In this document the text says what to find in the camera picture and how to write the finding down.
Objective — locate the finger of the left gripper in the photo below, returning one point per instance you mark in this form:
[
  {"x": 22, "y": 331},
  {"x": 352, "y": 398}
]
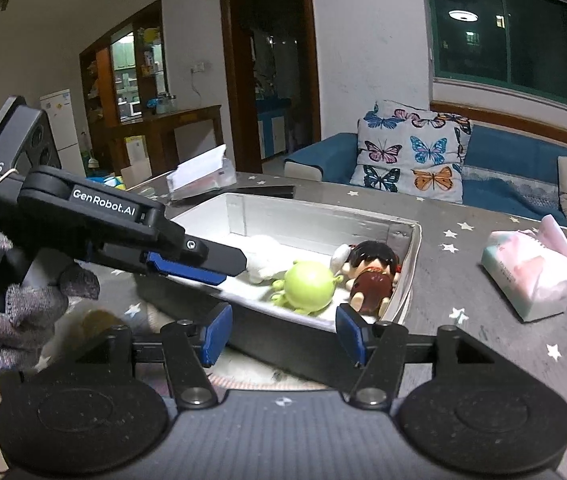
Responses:
[
  {"x": 211, "y": 256},
  {"x": 163, "y": 266}
]

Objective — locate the grey cardboard box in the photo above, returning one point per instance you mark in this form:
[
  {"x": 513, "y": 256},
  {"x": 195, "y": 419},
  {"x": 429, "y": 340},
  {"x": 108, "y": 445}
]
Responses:
[{"x": 303, "y": 345}]

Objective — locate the blue sofa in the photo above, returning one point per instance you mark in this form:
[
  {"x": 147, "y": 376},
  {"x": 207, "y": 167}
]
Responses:
[{"x": 504, "y": 171}]

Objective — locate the black-haired doll figurine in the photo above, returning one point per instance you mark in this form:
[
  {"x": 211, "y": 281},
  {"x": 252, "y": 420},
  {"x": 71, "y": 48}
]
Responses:
[{"x": 371, "y": 271}]

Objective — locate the wooden cabinet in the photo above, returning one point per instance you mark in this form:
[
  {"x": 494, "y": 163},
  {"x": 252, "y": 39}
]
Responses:
[{"x": 126, "y": 95}]

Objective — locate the pastel tissue pack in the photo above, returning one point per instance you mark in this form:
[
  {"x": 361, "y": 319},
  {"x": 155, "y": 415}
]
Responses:
[{"x": 530, "y": 268}]

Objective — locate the butterfly print pillow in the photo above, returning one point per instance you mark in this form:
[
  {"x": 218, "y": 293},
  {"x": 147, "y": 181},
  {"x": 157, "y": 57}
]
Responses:
[{"x": 402, "y": 149}]

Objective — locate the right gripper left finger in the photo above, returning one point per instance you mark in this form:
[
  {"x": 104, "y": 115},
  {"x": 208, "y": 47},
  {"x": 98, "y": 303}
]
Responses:
[{"x": 189, "y": 350}]

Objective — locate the round paper mat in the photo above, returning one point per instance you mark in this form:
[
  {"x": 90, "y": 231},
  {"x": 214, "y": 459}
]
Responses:
[{"x": 233, "y": 370}]

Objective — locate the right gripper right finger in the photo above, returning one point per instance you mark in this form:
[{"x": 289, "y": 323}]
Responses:
[{"x": 379, "y": 352}]

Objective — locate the white refrigerator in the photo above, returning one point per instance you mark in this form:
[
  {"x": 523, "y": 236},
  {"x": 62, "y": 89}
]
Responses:
[{"x": 58, "y": 107}]

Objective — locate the grey gloved left hand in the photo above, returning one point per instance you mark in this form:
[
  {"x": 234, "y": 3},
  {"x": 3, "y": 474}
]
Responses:
[{"x": 27, "y": 324}]

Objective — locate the green alien toy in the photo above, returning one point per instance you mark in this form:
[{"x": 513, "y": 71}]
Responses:
[{"x": 305, "y": 289}]

